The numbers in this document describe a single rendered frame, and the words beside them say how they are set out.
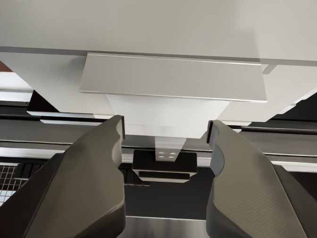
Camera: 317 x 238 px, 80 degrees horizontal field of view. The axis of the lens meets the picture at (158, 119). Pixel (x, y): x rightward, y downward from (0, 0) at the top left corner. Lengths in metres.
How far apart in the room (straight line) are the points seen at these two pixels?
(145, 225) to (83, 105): 0.11
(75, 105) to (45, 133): 0.33
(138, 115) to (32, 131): 0.37
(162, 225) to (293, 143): 0.40
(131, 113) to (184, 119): 0.04
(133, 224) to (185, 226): 0.04
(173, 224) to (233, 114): 0.10
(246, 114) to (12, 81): 0.21
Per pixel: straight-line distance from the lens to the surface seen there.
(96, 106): 0.16
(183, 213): 0.68
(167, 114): 0.16
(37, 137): 0.50
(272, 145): 0.49
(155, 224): 0.17
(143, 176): 0.37
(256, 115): 0.17
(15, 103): 0.92
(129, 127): 0.19
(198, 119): 0.17
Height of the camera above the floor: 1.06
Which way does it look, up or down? 22 degrees down
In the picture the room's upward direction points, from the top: 177 degrees counter-clockwise
